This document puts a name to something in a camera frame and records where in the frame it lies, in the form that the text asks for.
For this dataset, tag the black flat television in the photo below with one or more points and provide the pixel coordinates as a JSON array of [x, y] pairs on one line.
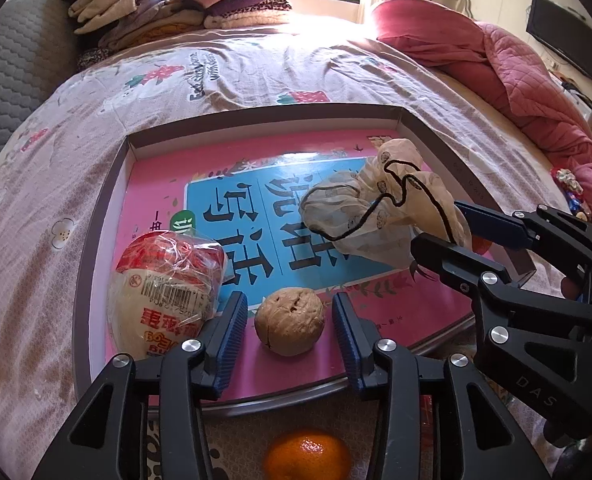
[[565, 35]]

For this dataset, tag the brown walnut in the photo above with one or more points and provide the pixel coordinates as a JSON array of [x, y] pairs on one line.
[[289, 321]]

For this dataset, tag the pink quilted blanket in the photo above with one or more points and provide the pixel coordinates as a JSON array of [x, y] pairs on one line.
[[500, 60]]

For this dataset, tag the person's right hand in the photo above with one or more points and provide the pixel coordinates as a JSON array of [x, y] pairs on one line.
[[571, 287]]

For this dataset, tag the pile of folded clothes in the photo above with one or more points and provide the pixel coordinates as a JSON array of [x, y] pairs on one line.
[[186, 5]]

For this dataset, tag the white cabinet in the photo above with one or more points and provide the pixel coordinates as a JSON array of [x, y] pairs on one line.
[[570, 90]]

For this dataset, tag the grey quilted headboard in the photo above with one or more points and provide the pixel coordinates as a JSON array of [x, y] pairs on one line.
[[11, 75]]

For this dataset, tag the beige bed sheet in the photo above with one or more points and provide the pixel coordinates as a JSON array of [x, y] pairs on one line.
[[500, 125]]

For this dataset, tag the blue snack packet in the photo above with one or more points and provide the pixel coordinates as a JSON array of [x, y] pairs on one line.
[[574, 202]]

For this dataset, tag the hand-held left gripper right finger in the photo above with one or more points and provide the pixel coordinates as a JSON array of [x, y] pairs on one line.
[[348, 345]]

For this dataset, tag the pink blue workbook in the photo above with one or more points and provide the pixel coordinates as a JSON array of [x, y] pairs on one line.
[[176, 175]]

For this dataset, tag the red white snack packet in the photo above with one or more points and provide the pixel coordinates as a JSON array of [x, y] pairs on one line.
[[565, 180]]

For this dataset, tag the orange mandarin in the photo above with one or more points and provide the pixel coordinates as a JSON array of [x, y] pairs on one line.
[[306, 457]]

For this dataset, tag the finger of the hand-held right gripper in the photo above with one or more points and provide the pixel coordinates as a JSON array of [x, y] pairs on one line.
[[495, 226], [445, 260]]

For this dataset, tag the grey cardboard box tray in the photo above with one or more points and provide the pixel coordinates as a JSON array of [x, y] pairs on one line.
[[92, 280]]

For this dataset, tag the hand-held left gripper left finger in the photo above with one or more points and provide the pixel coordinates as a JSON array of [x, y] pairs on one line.
[[231, 340]]

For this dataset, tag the red toy egg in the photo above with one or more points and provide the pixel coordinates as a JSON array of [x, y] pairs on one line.
[[166, 300]]

